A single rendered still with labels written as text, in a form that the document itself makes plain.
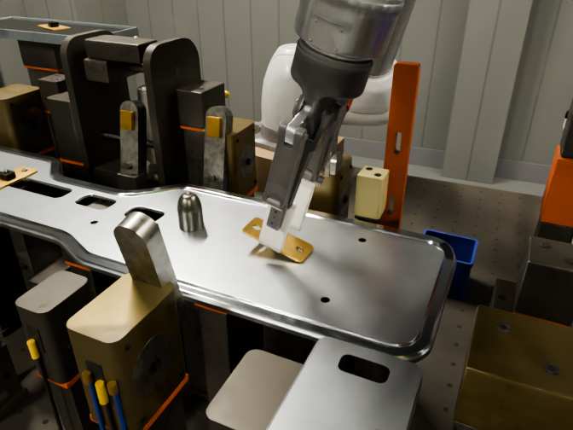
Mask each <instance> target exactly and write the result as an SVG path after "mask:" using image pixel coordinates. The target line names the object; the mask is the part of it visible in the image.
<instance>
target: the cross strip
mask: <svg viewBox="0 0 573 430"><path fill-rule="evenodd" d="M344 355H351V356H353V357H359V358H361V359H364V360H367V361H369V362H372V363H377V364H380V365H383V366H385V367H386V368H388V369H389V371H390V374H389V377H388V380H387V381H386V382H385V383H377V382H374V381H370V380H367V379H364V378H362V377H359V376H356V375H352V374H349V373H346V372H344V371H342V370H340V369H339V367H338V364H339V361H340V359H341V357H342V356H344ZM423 377H424V372H423V370H422V368H421V367H420V366H419V365H417V364H415V363H412V362H409V361H406V360H403V359H401V358H397V357H393V356H390V355H387V354H384V353H381V352H377V351H374V350H370V349H367V348H365V347H362V346H357V345H354V344H351V343H349V342H345V341H342V340H338V339H335V338H331V337H324V338H321V339H319V340H318V341H317V342H316V344H315V346H314V348H313V349H312V351H311V353H310V355H309V356H308V358H307V360H306V361H305V363H304V365H303V367H302V368H301V370H300V371H299V373H298V376H297V377H296V379H295V381H294V382H293V384H292V386H291V387H290V389H289V391H288V393H287V394H286V396H285V398H284V399H283V401H282V403H281V405H280V407H279V409H278V410H277V411H276V413H275V415H274V417H273V419H272V421H271V422H270V424H269V425H268V427H267V429H266V430H409V428H410V424H411V421H412V418H413V415H414V410H415V406H416V404H417V401H418V397H419V395H420V389H421V385H422V380H423Z"/></svg>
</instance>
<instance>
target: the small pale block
mask: <svg viewBox="0 0 573 430"><path fill-rule="evenodd" d="M389 174H390V171H389V170H387V169H382V168H378V167H372V166H364V167H363V168H362V169H361V171H360V172H359V173H358V174H357V178H356V200H355V211H354V213H355V218H357V220H361V221H365V222H369V223H373V224H380V221H381V217H382V216H383V214H384V212H385V206H386V198H387V190H388V182H389ZM355 364H356V357H353V356H351V355H346V365H345V366H344V370H343V371H344V372H346V373H349V374H352V375H353V374H354V373H355Z"/></svg>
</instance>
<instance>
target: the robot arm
mask: <svg viewBox="0 0 573 430"><path fill-rule="evenodd" d="M415 2H416V0H300V1H299V4H298V11H297V14H296V18H295V21H294V23H293V25H294V30H295V32H296V33H297V34H298V36H299V37H301V38H300V39H299V40H298V42H297V43H296V44H284V45H282V46H280V47H279V48H278V50H277V51H276V52H275V53H274V55H273V57H272V59H271V61H270V63H269V66H268V69H267V72H266V74H265V77H264V80H263V92H262V122H256V121H255V133H256V135H255V147H258V148H263V149H266V150H268V151H271V152H275V153H274V157H273V160H272V164H271V167H270V171H269V176H268V180H267V183H266V187H265V191H264V193H263V200H262V202H264V203H266V204H268V208H267V211H266V214H265V218H264V221H263V227H262V229H261V233H260V236H259V239H258V242H259V243H261V244H263V245H265V246H266V247H268V248H270V249H272V250H274V251H276V252H278V253H281V252H282V250H283V247H284V245H285V241H286V238H287V234H288V231H289V228H292V229H294V230H296V231H300V230H301V229H302V226H303V223H304V219H305V216H306V213H307V211H308V208H309V205H310V201H311V198H312V195H313V193H314V190H315V183H318V184H320V185H322V183H323V181H324V179H325V178H324V177H323V176H321V175H320V171H324V170H325V169H326V165H327V161H328V158H329V155H330V153H331V150H332V147H333V143H334V140H335V137H336V135H337V132H338V129H339V125H340V122H341V119H342V118H343V115H344V111H345V109H346V107H347V105H348V102H349V101H350V100H351V99H353V102H352V103H351V106H350V110H349V112H347V113H346V115H345V117H344V121H343V124H342V125H354V126H380V125H388V119H389V111H390V102H391V86H392V78H393V69H394V65H395V64H396V60H395V58H396V54H397V51H398V49H399V47H400V44H401V41H402V38H403V35H404V33H405V30H406V27H407V25H408V21H409V18H410V16H411V14H412V11H413V8H414V5H415ZM313 182H315V183H313Z"/></svg>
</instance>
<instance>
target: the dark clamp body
mask: <svg viewBox="0 0 573 430"><path fill-rule="evenodd" d="M47 101H48V104H49V111H50V115H51V118H52V123H53V126H54V130H55V137H56V141H57V144H58V148H59V152H60V156H61V157H60V160H61V161H63V162H66V163H67V169H68V172H69V176H70V178H74V179H78V180H82V181H85V182H89V183H96V181H95V177H94V172H93V167H92V168H89V167H84V163H83V160H82V155H81V151H80V147H79V143H78V136H77V132H76V127H75V124H74V119H73V115H72V108H71V103H70V100H69V95H68V91H67V90H66V91H63V92H61V93H58V94H55V95H52V96H48V97H47ZM97 200H99V198H95V197H87V198H85V199H83V200H81V201H79V202H78V203H77V204H79V205H82V206H88V205H90V204H91V203H93V202H95V201H97Z"/></svg>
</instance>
